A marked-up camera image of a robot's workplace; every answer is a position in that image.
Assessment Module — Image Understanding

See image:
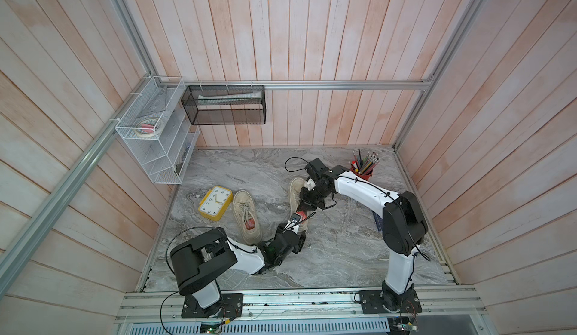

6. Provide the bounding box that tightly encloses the yellow alarm clock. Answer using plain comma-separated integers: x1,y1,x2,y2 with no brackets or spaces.
198,186,233,222

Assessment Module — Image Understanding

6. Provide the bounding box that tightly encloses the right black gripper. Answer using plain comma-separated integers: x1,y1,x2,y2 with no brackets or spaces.
295,184,330,211

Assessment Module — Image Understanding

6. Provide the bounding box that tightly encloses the pens and pencils bunch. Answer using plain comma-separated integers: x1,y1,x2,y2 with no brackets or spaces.
351,149,380,173

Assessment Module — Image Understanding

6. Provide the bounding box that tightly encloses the red insole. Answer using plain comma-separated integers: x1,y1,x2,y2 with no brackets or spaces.
293,211,307,223

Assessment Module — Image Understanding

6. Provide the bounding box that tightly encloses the dark blue book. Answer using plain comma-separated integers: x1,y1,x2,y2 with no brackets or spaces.
373,212,383,232

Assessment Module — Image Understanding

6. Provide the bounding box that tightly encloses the beige lace sneaker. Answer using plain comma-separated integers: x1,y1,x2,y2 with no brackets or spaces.
232,190,262,245
288,177,311,234

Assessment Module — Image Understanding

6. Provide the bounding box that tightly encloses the black mesh wall basket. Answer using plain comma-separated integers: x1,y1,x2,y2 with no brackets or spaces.
181,84,267,126

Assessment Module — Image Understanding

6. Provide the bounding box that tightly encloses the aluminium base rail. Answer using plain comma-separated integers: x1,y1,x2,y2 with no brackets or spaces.
115,285,488,324

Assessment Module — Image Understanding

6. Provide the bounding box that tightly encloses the white wire wall shelf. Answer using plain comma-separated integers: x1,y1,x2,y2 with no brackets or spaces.
116,76,200,185

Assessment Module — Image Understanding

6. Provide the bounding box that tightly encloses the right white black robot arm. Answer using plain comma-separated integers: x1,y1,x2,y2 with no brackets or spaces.
296,158,428,314

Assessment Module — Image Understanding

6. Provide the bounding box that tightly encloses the red pen cup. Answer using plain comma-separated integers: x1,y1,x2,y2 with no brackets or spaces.
350,167,374,181

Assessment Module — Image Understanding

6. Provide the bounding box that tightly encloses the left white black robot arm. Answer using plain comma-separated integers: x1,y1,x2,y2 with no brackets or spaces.
165,212,308,318

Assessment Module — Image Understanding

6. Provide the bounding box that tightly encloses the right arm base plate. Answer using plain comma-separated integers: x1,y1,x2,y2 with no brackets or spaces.
358,288,422,315

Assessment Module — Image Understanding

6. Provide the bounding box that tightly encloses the tape roll in shelf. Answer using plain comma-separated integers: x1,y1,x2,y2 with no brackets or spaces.
134,117,165,139

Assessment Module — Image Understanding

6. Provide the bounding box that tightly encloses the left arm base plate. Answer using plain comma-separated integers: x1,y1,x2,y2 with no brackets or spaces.
181,292,243,320

